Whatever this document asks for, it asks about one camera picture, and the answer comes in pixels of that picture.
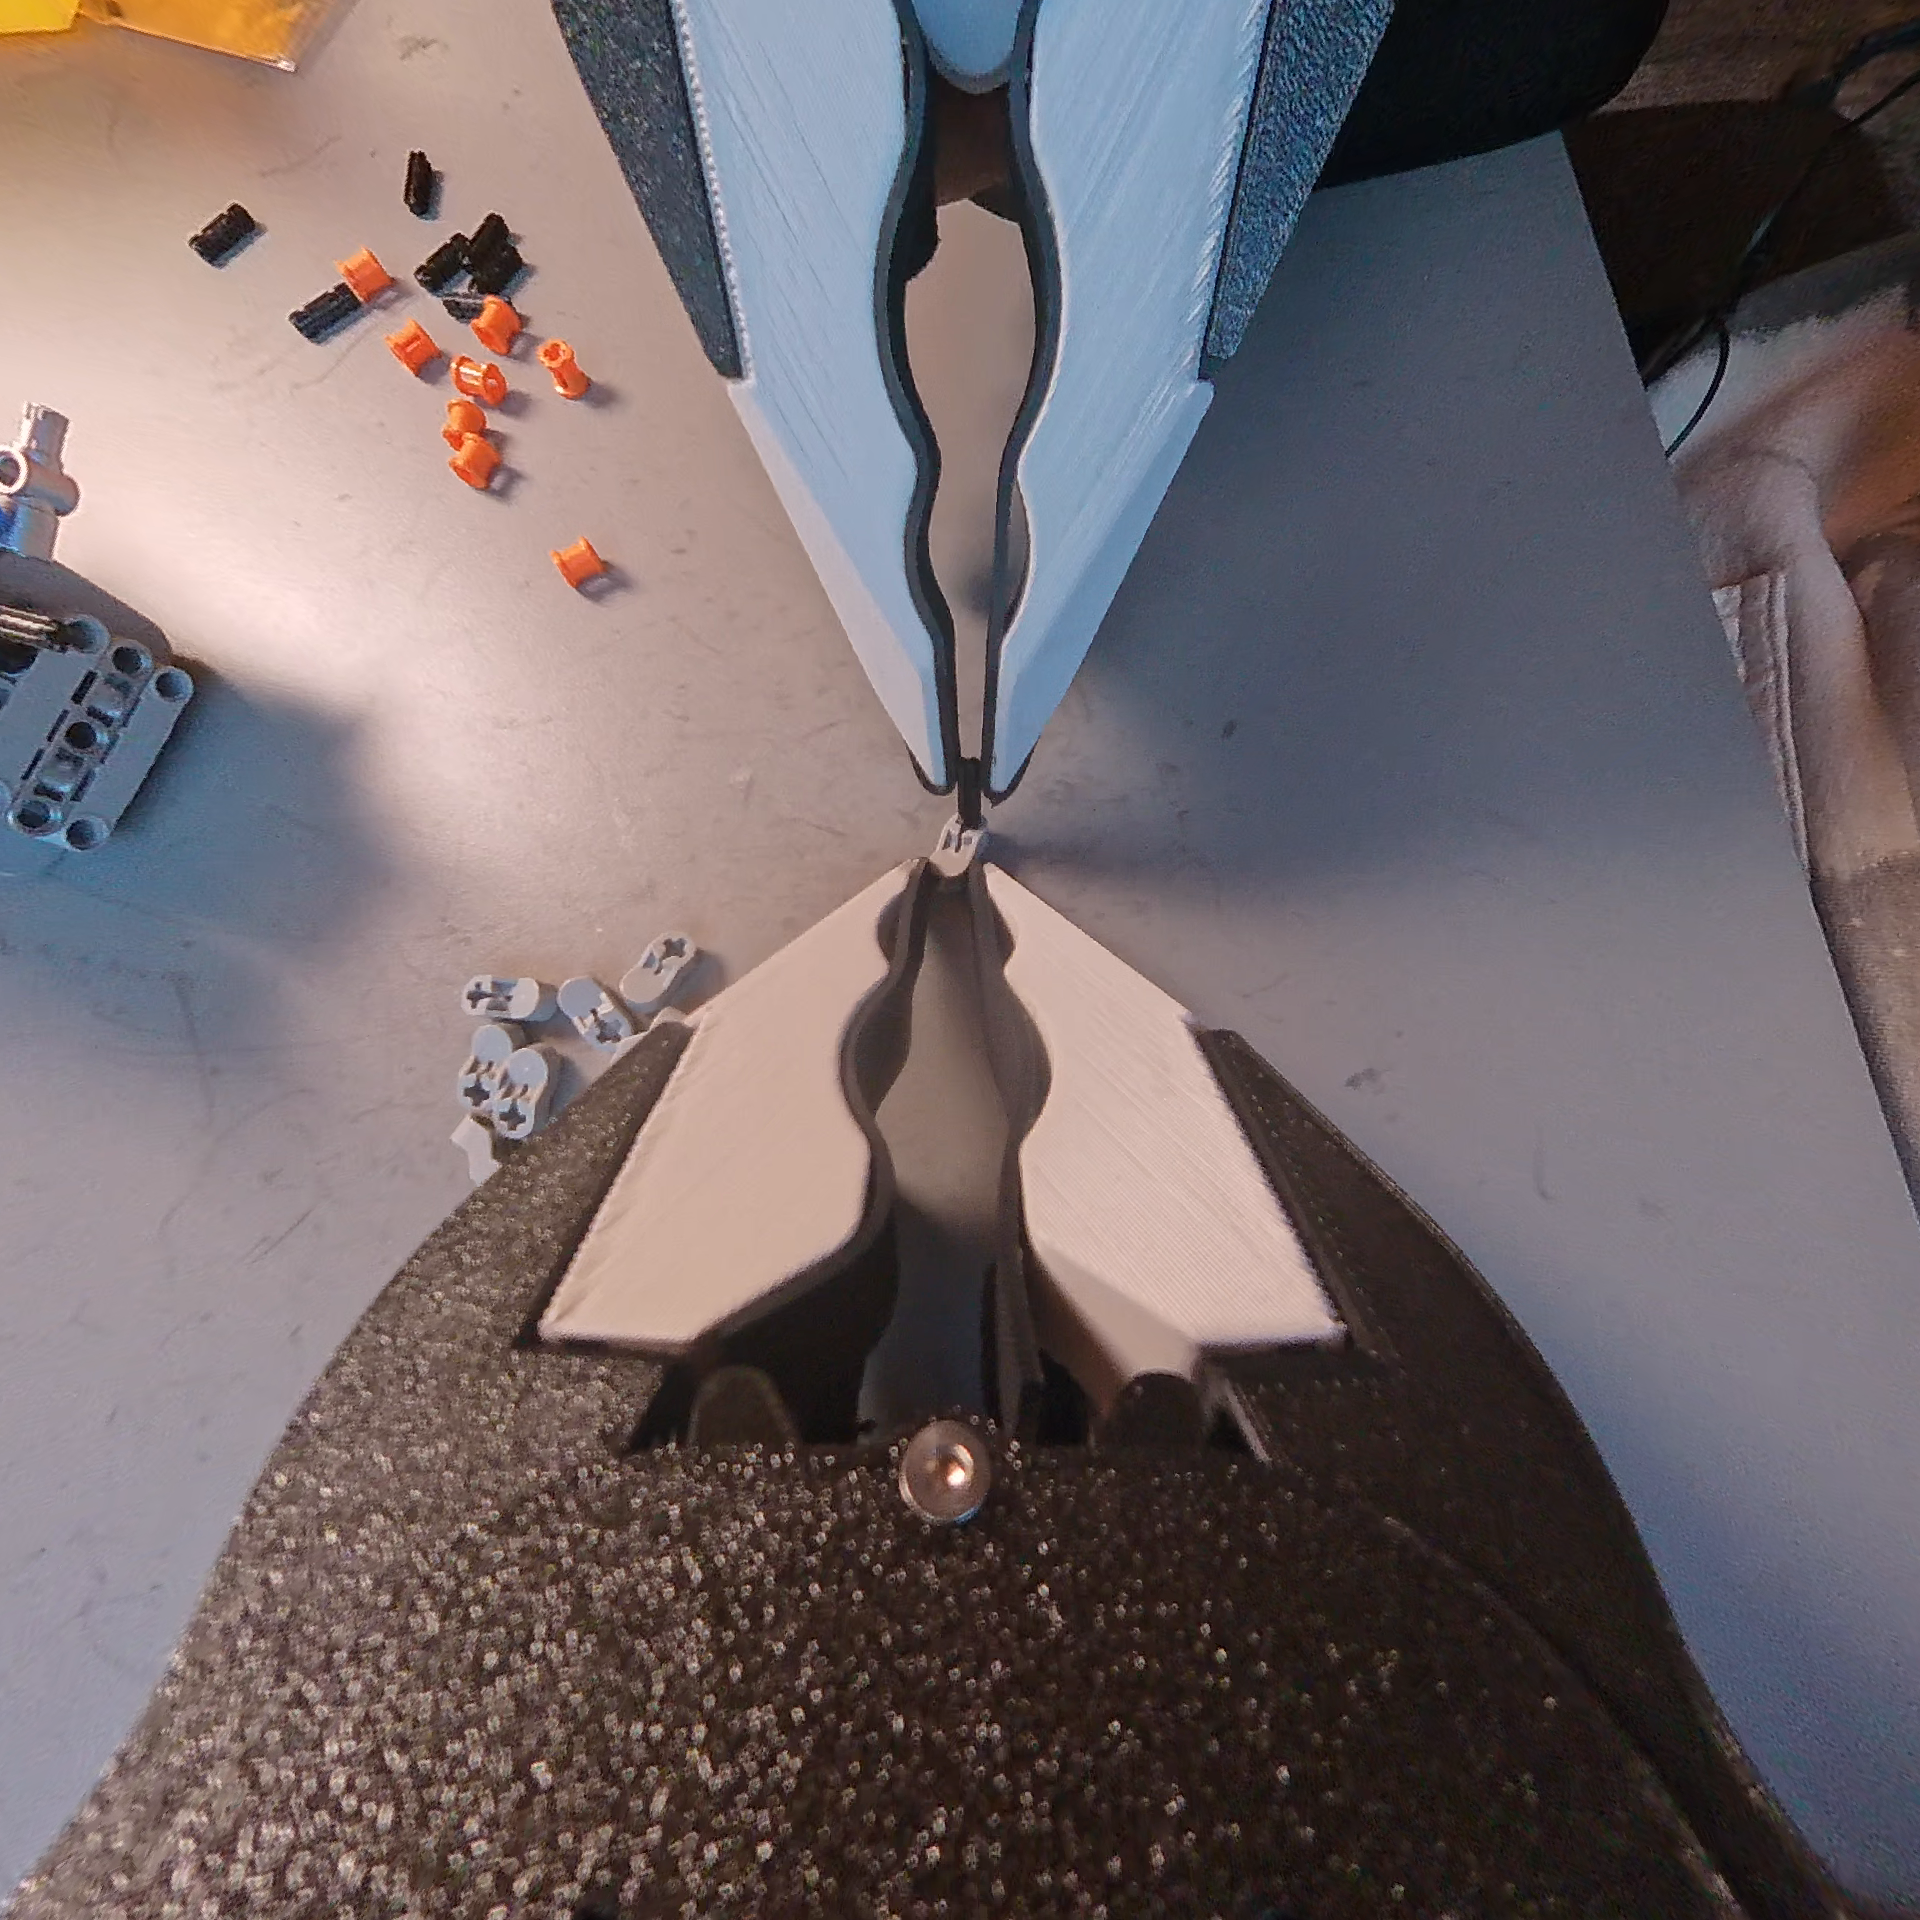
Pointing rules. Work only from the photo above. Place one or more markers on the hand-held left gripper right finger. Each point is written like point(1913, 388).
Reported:
point(1170, 1184)

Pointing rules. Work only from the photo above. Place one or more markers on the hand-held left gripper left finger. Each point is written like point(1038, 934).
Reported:
point(720, 1184)

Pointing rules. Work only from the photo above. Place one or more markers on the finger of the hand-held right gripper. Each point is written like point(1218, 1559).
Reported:
point(1142, 271)
point(810, 301)

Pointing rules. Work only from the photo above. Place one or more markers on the pile of grey connector pieces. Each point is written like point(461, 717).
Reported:
point(517, 1088)

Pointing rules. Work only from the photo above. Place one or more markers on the grey toy brick assembly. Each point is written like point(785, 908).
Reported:
point(90, 735)

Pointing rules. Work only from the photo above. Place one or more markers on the group of orange bushes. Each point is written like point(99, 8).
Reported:
point(570, 563)

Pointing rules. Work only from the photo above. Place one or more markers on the clear plastic bag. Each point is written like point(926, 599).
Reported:
point(299, 30)

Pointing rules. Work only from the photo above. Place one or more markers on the person's black trousers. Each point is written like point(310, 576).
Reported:
point(1470, 89)

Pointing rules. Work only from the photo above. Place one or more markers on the group of black pins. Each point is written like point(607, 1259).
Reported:
point(224, 233)

